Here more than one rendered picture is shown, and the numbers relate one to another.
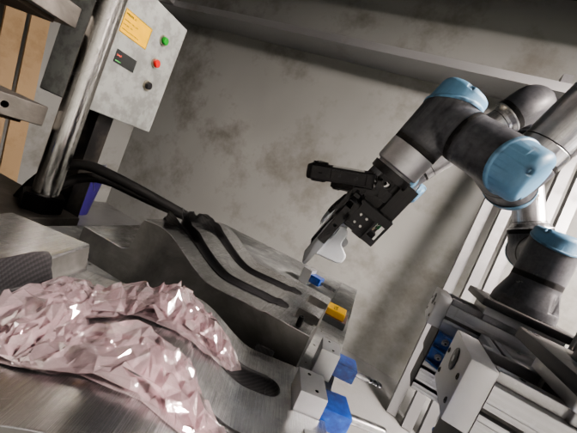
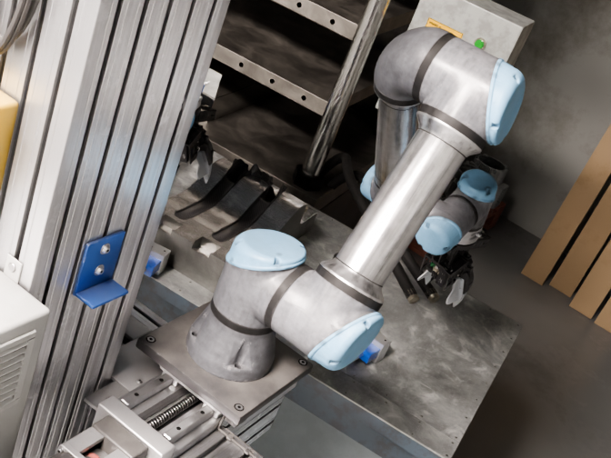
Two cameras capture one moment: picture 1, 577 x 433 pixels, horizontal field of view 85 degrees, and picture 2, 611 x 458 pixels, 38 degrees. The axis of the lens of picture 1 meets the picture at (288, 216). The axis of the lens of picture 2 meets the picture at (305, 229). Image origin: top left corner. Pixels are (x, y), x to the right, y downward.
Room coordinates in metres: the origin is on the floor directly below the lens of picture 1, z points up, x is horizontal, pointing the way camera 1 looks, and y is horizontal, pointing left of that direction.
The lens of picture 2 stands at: (0.91, -1.91, 1.96)
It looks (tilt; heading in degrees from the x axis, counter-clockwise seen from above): 28 degrees down; 91
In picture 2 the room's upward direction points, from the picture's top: 22 degrees clockwise
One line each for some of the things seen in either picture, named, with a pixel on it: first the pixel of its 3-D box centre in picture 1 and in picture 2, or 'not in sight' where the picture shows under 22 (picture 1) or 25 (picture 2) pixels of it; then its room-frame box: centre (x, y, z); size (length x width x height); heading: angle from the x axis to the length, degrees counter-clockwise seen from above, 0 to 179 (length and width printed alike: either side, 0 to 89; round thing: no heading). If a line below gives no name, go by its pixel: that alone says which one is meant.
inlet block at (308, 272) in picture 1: (318, 281); (364, 352); (1.09, -0.19, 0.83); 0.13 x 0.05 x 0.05; 63
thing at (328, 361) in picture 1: (349, 369); (145, 266); (0.57, -0.22, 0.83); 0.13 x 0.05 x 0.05; 84
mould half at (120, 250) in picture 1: (217, 268); (235, 214); (0.68, 0.10, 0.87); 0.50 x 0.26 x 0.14; 75
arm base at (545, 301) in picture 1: (529, 293); (237, 328); (0.84, -0.67, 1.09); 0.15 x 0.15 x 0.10
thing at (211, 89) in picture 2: not in sight; (219, 68); (0.35, 1.01, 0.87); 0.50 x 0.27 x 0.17; 75
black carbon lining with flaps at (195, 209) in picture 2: (229, 252); (235, 197); (0.67, 0.09, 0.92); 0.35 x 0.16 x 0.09; 75
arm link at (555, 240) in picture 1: (549, 253); (263, 275); (0.84, -0.67, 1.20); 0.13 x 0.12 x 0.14; 158
